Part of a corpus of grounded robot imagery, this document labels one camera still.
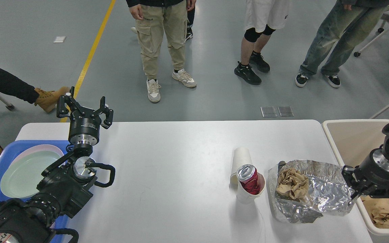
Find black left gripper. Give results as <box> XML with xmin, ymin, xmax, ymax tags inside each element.
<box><xmin>56</xmin><ymin>86</ymin><xmax>114</xmax><ymax>146</ymax></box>

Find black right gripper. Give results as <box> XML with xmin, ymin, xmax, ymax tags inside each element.
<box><xmin>341</xmin><ymin>148</ymin><xmax>389</xmax><ymax>206</ymax></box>

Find brown paper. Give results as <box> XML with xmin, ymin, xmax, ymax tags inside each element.
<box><xmin>363</xmin><ymin>196</ymin><xmax>389</xmax><ymax>229</ymax></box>
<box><xmin>275</xmin><ymin>168</ymin><xmax>309</xmax><ymax>200</ymax></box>

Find clear plastic wrapper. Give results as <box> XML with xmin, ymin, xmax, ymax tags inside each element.
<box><xmin>268</xmin><ymin>160</ymin><xmax>354</xmax><ymax>223</ymax></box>

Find green plate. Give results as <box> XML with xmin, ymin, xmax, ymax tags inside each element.
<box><xmin>0</xmin><ymin>151</ymin><xmax>63</xmax><ymax>198</ymax></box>

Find crushed red soda can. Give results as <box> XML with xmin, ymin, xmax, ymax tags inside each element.
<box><xmin>236</xmin><ymin>164</ymin><xmax>260</xmax><ymax>195</ymax></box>

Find white paper cup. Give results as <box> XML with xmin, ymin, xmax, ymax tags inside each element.
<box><xmin>230</xmin><ymin>147</ymin><xmax>253</xmax><ymax>185</ymax></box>
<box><xmin>236</xmin><ymin>172</ymin><xmax>265</xmax><ymax>204</ymax></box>

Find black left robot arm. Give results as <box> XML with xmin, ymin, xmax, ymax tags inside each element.
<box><xmin>0</xmin><ymin>87</ymin><xmax>115</xmax><ymax>243</ymax></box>

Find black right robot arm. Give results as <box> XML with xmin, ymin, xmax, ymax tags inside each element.
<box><xmin>342</xmin><ymin>123</ymin><xmax>389</xmax><ymax>206</ymax></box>

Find seated person tan boots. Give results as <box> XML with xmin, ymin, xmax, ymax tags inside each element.
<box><xmin>0</xmin><ymin>68</ymin><xmax>70</xmax><ymax>154</ymax></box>

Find beige plastic bin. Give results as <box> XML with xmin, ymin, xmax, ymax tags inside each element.
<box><xmin>322</xmin><ymin>119</ymin><xmax>389</xmax><ymax>243</ymax></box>

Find pink plate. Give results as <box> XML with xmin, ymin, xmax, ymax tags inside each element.
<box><xmin>13</xmin><ymin>144</ymin><xmax>63</xmax><ymax>163</ymax></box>

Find white paper scrap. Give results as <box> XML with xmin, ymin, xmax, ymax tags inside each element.
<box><xmin>53</xmin><ymin>36</ymin><xmax>66</xmax><ymax>43</ymax></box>

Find metal floor socket plate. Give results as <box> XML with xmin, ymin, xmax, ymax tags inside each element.
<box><xmin>260</xmin><ymin>106</ymin><xmax>294</xmax><ymax>117</ymax></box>

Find person in beige trousers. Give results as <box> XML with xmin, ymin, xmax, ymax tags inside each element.
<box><xmin>127</xmin><ymin>0</ymin><xmax>197</xmax><ymax>103</ymax></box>

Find person in black trousers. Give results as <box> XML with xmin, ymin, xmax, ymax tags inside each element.
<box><xmin>185</xmin><ymin>8</ymin><xmax>196</xmax><ymax>41</ymax></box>

